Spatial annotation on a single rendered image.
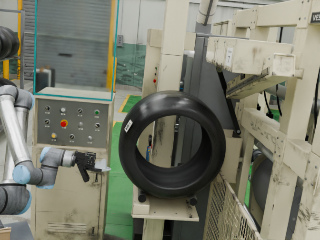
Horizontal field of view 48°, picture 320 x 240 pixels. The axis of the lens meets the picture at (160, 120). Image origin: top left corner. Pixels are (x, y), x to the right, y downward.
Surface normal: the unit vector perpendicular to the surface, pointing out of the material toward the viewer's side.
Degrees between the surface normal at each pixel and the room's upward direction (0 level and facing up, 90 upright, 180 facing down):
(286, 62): 72
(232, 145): 90
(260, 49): 90
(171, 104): 43
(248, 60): 90
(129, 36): 90
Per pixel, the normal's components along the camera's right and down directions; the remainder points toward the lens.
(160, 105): -0.16, -0.52
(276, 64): 0.09, -0.07
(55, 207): 0.07, 0.24
